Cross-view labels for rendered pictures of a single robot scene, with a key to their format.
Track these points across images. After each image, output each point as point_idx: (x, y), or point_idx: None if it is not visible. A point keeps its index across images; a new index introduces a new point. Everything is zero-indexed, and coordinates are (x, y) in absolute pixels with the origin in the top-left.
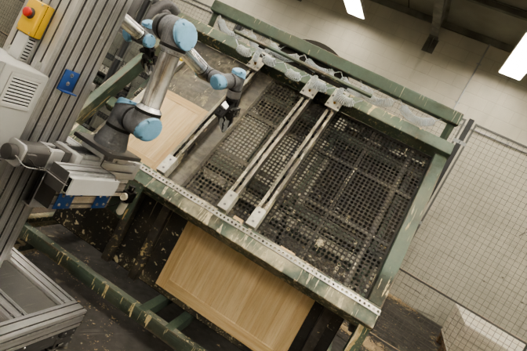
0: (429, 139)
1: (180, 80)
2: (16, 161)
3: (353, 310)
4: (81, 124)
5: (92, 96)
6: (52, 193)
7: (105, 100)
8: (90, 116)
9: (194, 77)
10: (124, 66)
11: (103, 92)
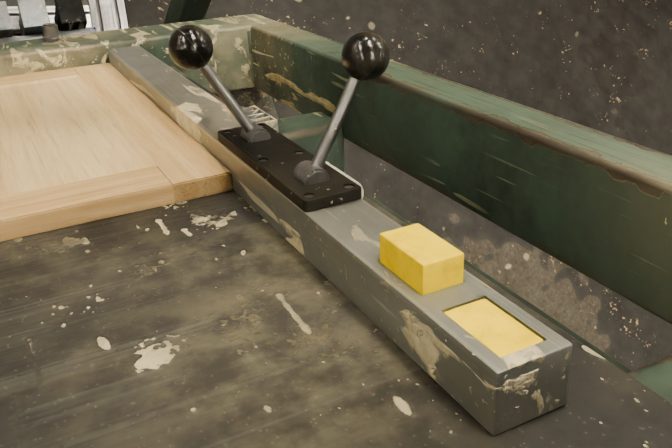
0: None
1: (203, 268)
2: None
3: None
4: (263, 89)
5: (317, 43)
6: None
7: (323, 107)
8: (283, 99)
9: (145, 340)
10: (469, 87)
11: (321, 55)
